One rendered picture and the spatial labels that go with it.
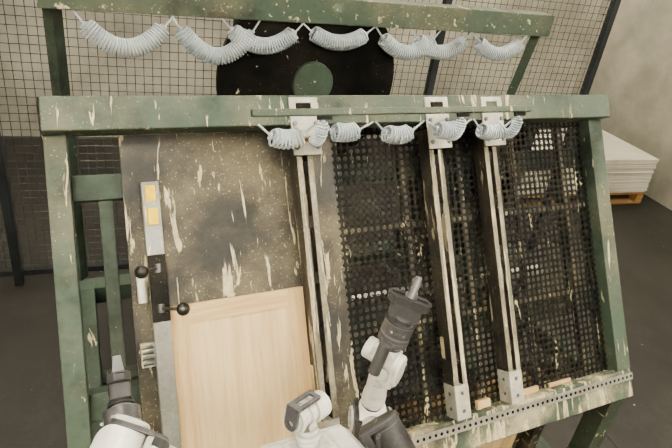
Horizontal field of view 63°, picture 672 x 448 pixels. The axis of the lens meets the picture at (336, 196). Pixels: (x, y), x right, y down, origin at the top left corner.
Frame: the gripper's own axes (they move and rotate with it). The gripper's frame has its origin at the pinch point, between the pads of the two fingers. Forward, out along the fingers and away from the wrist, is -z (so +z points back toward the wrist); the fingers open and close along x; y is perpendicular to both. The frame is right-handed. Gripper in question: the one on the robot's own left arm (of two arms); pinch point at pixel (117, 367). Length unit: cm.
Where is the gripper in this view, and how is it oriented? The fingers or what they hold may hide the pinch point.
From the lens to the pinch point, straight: 158.7
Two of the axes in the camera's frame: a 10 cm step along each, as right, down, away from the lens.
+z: 3.0, 7.9, -5.3
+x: -2.8, 6.0, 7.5
